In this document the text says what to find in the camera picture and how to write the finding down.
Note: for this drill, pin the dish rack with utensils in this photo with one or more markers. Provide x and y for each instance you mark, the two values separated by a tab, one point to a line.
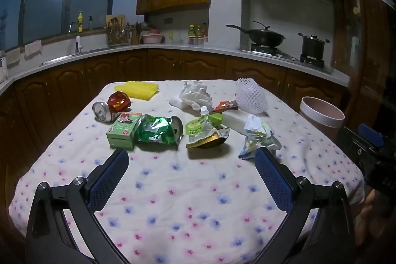
117	32

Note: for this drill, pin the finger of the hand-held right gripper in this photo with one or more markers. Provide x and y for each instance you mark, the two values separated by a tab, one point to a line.
371	134

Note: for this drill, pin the clear soap dispenser bottle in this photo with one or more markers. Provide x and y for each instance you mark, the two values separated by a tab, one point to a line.
90	23

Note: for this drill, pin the pink waste bin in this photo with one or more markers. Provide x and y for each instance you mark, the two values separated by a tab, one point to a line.
320	114

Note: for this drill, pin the wooden lower cabinets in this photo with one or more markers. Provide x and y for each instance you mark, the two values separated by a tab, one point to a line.
173	66

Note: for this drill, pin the crumpled white tissue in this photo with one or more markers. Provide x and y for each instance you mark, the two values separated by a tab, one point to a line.
193	95

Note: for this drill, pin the knife block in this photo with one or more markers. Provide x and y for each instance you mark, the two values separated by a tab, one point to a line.
136	35

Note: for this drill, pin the green label condiment bottle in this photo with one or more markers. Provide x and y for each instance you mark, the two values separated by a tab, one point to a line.
191	33

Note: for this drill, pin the white water tap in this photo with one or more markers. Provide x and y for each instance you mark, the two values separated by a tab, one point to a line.
78	44

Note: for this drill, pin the large window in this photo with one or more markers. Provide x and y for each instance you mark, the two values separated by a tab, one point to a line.
46	4

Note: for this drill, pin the gas stove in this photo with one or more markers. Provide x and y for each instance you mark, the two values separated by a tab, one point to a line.
284	55

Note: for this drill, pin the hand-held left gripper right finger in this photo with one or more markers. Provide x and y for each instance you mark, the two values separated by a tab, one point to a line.
273	180

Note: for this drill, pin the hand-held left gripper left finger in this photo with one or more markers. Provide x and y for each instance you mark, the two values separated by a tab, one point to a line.
106	180

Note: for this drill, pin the pink basin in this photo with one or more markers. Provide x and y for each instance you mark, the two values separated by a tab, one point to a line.
151	37

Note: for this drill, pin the green drink pouch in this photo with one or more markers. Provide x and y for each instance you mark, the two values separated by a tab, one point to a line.
202	129

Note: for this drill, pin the yellow detergent bottle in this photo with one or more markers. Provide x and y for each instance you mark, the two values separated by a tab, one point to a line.
80	22

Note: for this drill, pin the crumpled paper wrapper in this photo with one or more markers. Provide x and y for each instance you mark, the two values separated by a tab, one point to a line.
258	137

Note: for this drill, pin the dark wooden door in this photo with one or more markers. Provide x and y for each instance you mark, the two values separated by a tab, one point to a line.
365	35

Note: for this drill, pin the yellow foam sheet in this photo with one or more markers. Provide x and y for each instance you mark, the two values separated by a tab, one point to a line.
137	90

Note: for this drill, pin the red snack wrapper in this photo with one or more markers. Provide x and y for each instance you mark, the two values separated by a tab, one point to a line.
225	105

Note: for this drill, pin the red crushed can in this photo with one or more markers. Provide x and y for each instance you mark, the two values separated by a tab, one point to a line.
116	104

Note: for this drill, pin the green crushed can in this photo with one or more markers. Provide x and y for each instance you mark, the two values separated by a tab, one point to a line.
157	129

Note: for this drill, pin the white foam fruit net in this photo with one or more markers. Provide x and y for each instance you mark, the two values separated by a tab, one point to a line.
249	95

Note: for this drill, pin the black stockpot with lid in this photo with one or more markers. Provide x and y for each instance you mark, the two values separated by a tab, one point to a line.
313	46

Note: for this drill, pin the green carton box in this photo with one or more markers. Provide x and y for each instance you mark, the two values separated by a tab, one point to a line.
122	131

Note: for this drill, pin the person's right hand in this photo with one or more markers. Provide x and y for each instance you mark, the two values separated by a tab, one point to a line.
368	211

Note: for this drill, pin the hanging dish towel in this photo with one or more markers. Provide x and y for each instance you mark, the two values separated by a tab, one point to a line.
32	49
13	57

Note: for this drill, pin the floral tablecloth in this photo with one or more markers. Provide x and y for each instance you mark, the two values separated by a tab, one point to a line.
191	189

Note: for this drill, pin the wall socket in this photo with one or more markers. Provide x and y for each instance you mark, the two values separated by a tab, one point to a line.
167	21

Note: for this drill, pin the black wok with lid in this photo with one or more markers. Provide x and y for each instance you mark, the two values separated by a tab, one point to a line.
266	36

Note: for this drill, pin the chrome faucet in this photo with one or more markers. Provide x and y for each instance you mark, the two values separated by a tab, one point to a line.
71	26

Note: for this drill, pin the white kitchen countertop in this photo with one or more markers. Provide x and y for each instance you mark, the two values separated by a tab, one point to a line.
198	50

